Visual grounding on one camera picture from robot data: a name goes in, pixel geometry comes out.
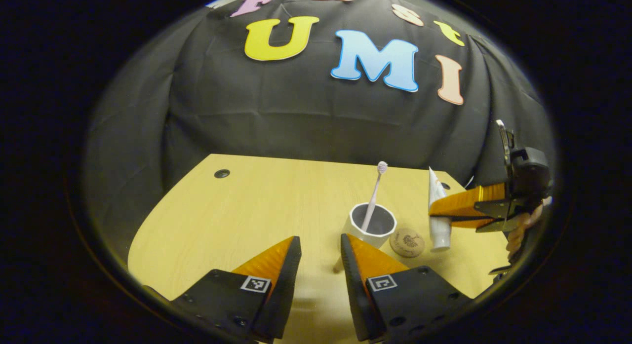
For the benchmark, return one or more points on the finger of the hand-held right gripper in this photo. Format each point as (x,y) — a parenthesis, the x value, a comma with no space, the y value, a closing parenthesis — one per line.
(469,198)
(493,222)

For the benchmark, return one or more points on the pale pink toothbrush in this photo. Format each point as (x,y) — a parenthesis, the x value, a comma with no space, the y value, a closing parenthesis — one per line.
(373,201)

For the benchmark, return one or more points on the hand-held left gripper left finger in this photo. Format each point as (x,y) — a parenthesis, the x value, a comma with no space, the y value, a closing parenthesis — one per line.
(284,294)

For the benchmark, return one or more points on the round cork coaster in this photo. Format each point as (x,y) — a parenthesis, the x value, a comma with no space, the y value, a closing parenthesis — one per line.
(407,243)

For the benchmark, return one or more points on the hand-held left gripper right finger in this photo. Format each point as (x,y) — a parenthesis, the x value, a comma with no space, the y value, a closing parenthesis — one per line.
(355,294)

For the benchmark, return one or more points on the light wooden desktop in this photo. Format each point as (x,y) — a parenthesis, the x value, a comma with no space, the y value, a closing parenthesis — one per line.
(237,220)

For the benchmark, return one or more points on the white toothpaste tube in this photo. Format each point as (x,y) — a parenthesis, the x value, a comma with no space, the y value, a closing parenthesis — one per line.
(439,233)

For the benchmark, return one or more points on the black backdrop cloth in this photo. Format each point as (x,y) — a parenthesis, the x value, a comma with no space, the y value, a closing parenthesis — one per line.
(247,112)

